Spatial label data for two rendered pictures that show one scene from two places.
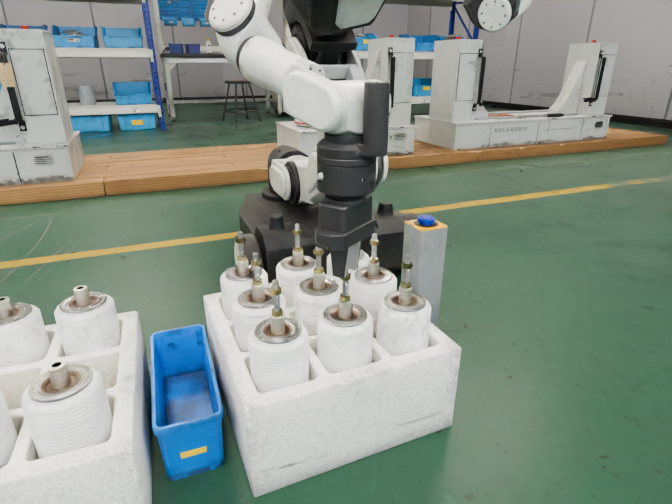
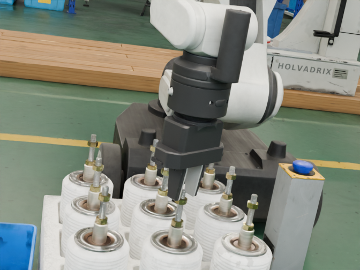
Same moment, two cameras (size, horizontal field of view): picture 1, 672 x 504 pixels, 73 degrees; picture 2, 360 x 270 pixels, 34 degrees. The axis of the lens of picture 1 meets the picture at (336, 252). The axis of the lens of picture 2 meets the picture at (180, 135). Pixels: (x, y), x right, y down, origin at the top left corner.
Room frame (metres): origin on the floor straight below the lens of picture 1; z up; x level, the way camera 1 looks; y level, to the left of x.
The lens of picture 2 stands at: (-0.16, -0.13, 0.69)
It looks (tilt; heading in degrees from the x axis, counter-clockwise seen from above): 17 degrees down; 9
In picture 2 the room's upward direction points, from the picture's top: 9 degrees clockwise
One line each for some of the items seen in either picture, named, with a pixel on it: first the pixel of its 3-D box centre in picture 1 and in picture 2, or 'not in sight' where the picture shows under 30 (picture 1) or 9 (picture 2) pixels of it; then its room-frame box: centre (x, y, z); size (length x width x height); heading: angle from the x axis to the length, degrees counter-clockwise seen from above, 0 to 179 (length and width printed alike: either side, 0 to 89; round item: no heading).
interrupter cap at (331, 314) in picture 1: (345, 315); (173, 242); (0.67, -0.02, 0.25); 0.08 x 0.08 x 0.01
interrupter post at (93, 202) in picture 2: (258, 291); (94, 199); (0.73, 0.14, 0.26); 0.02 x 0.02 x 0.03
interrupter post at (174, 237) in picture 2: (345, 308); (175, 234); (0.67, -0.02, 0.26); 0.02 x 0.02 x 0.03
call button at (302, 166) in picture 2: (426, 221); (302, 167); (0.96, -0.20, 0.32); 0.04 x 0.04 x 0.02
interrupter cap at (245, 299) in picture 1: (258, 298); (93, 205); (0.73, 0.14, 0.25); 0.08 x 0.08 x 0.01
